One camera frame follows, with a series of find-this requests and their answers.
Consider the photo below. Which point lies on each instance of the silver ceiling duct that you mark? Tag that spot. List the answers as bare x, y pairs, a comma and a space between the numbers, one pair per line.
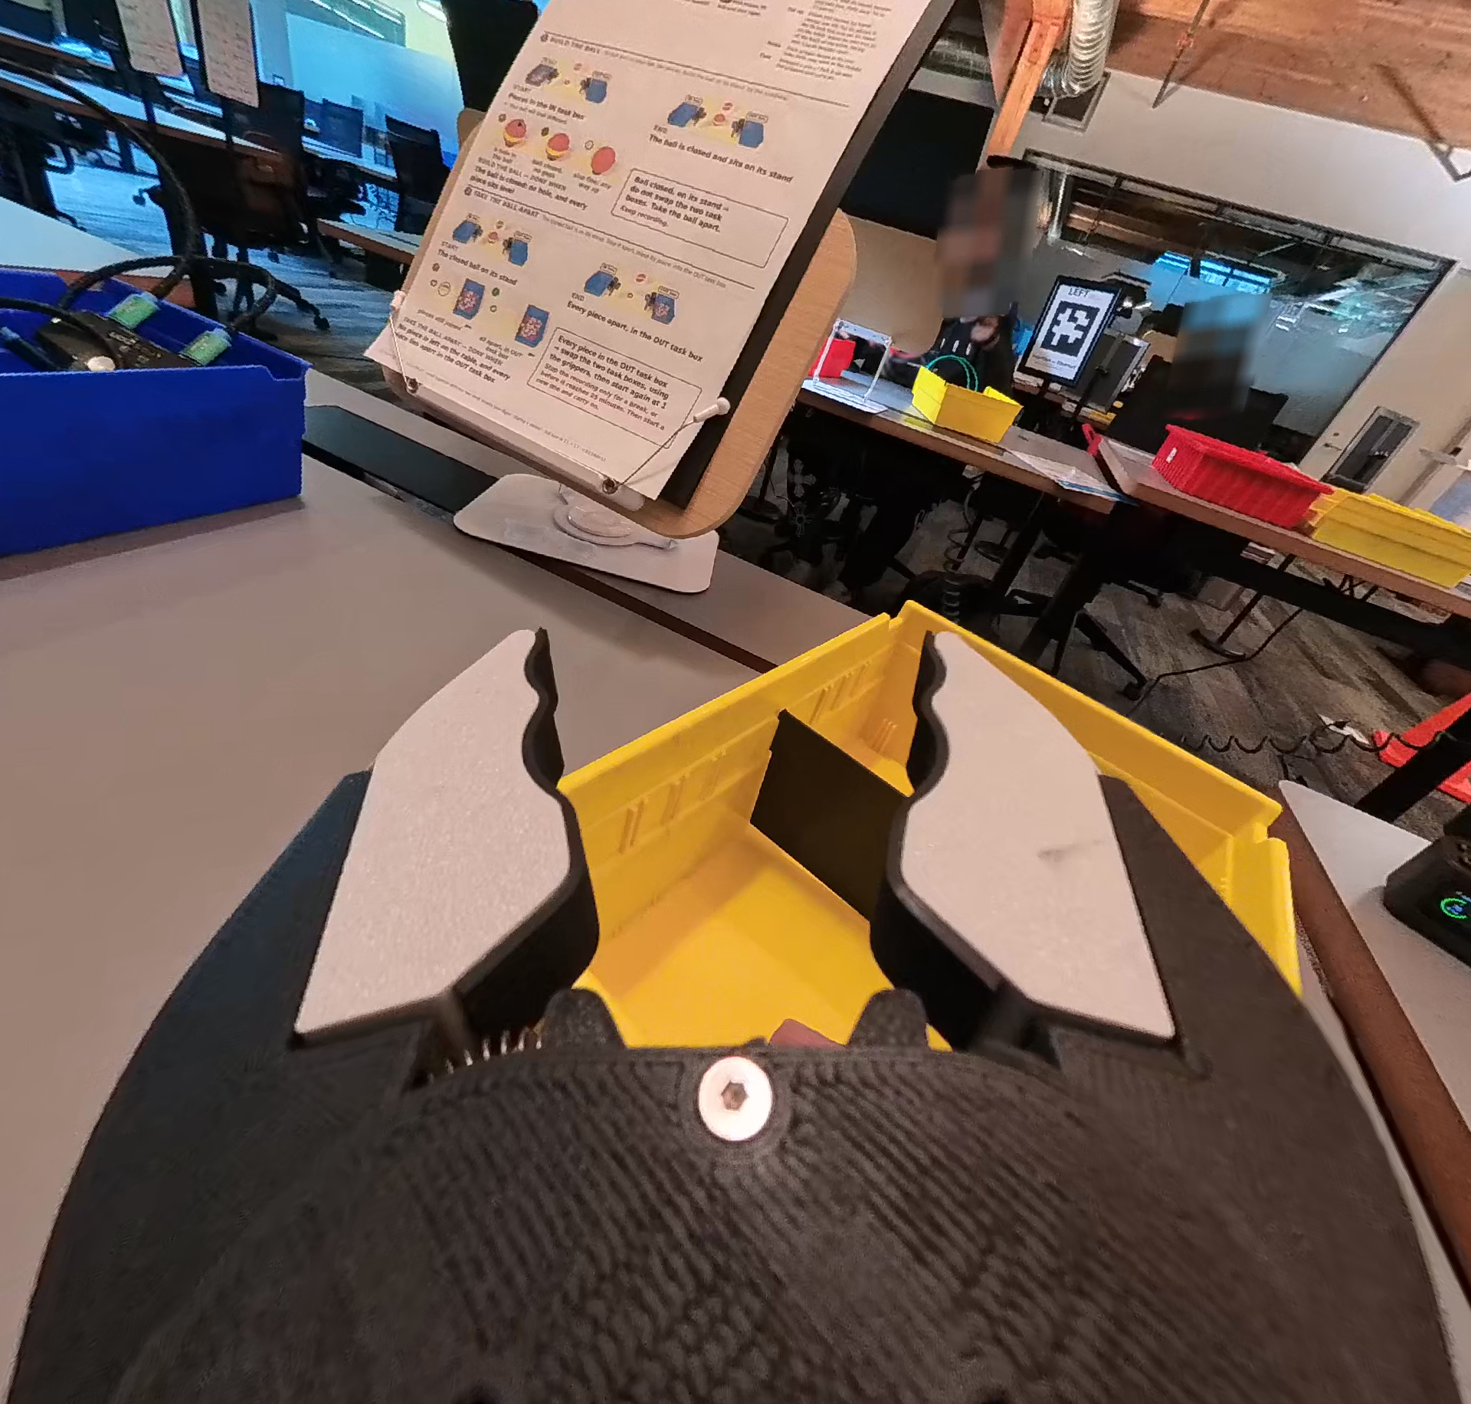
1097, 2

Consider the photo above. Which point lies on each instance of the papers on table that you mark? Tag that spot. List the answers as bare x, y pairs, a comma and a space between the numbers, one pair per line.
1068, 473

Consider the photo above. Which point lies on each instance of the black device green display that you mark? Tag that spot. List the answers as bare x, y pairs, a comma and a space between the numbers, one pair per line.
1431, 887

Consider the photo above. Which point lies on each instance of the instruction sheet on stand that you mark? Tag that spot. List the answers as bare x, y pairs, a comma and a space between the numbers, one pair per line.
224, 36
144, 2

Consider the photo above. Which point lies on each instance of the wooden document stand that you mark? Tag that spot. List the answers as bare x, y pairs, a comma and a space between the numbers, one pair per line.
792, 393

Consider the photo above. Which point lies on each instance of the blue plastic bin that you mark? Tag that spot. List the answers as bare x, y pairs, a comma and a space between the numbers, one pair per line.
138, 450

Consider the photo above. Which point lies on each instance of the stacked yellow bins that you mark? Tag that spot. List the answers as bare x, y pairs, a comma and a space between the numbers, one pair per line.
1396, 537

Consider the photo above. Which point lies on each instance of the yellow plastic bin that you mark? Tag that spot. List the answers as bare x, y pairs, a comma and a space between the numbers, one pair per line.
713, 933

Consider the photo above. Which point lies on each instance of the grey wall panel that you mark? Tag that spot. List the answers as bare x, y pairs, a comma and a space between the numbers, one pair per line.
1376, 447

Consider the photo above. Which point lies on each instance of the black monitor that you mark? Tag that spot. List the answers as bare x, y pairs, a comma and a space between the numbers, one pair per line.
483, 48

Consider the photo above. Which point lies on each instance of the white stand base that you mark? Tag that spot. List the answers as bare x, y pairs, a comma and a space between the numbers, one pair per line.
644, 560

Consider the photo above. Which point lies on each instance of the printed instruction sheet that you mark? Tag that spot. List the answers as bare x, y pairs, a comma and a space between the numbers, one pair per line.
644, 220

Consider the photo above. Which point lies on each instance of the wooden background table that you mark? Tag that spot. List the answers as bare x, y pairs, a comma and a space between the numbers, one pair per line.
919, 430
1218, 525

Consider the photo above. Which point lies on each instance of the black square adapter box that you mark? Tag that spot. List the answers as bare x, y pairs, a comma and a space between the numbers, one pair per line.
86, 347

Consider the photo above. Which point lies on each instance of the black bin divider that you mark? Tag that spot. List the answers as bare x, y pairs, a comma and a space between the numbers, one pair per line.
827, 807

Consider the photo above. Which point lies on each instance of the long background desk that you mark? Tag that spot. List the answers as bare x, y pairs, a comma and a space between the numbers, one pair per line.
172, 123

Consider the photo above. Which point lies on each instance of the small red bin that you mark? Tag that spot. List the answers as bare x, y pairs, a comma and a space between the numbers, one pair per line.
834, 358

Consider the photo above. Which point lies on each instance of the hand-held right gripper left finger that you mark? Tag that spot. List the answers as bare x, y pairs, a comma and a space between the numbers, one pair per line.
447, 853

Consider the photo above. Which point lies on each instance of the tablet with printed tag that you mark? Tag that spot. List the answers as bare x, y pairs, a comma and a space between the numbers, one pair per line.
1074, 330

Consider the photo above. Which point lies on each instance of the red ribbed bin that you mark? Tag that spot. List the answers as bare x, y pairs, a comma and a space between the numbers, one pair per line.
1241, 479

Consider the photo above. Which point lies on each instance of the small yellow bin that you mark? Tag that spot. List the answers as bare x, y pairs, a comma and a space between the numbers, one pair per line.
965, 410

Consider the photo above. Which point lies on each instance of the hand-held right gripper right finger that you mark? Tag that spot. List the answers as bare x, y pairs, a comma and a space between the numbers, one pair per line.
1034, 853

